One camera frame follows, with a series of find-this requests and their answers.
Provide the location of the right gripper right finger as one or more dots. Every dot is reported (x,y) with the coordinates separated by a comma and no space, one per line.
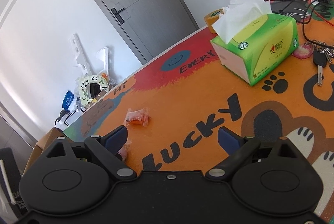
(272,178)

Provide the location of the green tissue box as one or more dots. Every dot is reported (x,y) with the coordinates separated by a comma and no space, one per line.
(252,40)

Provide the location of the orange clear candy packet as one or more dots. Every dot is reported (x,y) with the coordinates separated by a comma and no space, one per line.
(138,117)

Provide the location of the car key bunch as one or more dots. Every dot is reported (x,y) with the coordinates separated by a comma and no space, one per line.
(322,54)

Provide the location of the blue plastic bag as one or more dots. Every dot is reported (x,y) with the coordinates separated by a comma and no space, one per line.
(67,101)

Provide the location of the colourful cartoon table mat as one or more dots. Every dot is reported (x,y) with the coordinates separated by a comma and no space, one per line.
(190,95)

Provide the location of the pink beaded keychain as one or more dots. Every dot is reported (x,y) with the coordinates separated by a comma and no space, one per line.
(303,51)

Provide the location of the open cardboard box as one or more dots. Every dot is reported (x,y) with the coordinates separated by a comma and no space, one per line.
(42,144)

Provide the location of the short white perforated board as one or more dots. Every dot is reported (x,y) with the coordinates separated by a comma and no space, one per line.
(103,55)

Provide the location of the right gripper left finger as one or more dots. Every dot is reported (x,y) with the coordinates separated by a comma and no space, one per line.
(70,177)

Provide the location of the tall white perforated board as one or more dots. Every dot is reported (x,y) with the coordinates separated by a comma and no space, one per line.
(80,59)

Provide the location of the black door handle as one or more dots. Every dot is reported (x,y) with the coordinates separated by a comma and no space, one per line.
(117,15)

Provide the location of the yellow tape roll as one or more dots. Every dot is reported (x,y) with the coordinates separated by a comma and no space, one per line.
(211,18)

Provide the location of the pink snack packet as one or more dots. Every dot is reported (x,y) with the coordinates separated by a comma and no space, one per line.
(123,152)

